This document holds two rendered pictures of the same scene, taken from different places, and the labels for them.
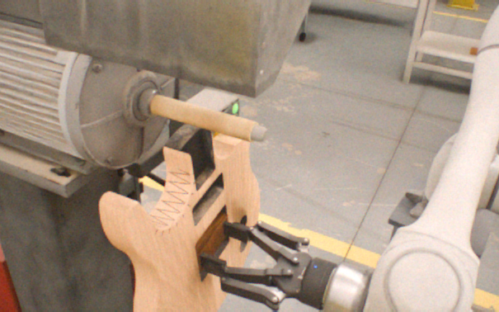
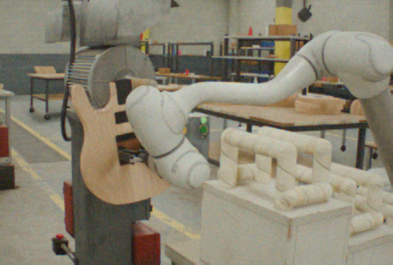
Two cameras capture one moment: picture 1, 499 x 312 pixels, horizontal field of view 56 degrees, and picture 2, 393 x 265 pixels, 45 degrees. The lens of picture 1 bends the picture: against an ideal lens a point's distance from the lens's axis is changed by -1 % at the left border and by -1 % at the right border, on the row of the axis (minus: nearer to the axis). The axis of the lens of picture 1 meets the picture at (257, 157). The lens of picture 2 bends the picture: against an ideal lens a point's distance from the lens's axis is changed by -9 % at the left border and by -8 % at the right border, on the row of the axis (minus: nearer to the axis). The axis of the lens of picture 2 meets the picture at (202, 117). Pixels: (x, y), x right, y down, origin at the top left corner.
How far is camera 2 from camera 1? 1.21 m
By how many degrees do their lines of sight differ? 41
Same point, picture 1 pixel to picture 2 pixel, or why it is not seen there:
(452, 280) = (143, 89)
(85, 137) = (93, 87)
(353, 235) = not seen: outside the picture
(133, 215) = (78, 89)
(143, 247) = (82, 109)
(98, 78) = (104, 62)
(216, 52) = (111, 26)
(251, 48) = (117, 22)
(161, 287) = (89, 139)
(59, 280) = (84, 189)
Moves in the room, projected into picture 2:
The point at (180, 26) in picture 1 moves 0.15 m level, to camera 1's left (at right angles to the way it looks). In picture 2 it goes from (106, 21) to (75, 23)
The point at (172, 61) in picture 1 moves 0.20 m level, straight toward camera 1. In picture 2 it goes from (104, 34) to (65, 32)
